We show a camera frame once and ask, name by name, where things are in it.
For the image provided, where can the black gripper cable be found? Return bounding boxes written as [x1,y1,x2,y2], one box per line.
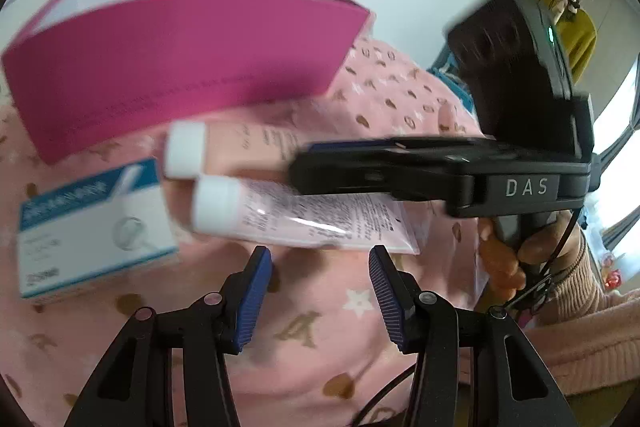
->
[349,206,591,427]

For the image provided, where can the yellow hanging garment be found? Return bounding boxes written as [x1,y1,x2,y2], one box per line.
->
[542,0,597,84]

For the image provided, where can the pink cardboard box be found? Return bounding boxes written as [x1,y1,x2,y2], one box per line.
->
[1,0,370,164]

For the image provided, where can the pale pink printed tube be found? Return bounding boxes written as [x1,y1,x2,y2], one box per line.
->
[191,176,419,255]

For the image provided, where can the white teal medicine box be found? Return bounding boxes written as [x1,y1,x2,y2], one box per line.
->
[16,157,178,300]

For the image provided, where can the blue perforated plastic baskets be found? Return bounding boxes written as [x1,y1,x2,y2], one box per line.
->
[427,44,475,114]

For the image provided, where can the person's right hand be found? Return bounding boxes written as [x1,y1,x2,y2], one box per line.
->
[477,210,573,303]

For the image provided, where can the black right camera module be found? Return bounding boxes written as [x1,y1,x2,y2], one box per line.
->
[447,0,580,158]

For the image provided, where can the pink patterned tablecloth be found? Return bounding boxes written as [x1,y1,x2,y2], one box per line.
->
[1,38,478,426]

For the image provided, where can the pink sweater right forearm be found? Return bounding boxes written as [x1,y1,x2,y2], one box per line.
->
[526,234,639,395]

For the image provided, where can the peach cosmetic tube white cap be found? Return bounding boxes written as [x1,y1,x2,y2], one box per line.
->
[164,121,308,182]

